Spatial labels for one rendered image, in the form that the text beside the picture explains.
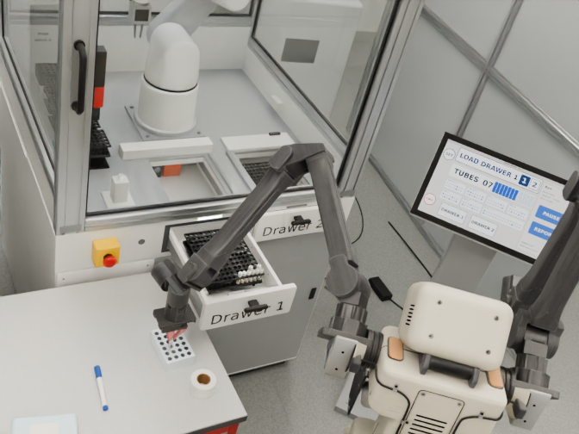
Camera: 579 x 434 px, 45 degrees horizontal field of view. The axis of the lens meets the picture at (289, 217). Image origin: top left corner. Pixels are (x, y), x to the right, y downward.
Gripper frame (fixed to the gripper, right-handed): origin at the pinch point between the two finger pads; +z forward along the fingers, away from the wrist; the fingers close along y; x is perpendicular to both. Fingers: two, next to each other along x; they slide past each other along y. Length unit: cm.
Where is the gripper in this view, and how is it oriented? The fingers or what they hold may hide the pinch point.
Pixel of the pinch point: (171, 337)
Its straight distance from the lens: 197.6
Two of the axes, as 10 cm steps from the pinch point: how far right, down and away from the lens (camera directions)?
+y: -8.6, 1.4, -4.8
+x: 4.5, 6.3, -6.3
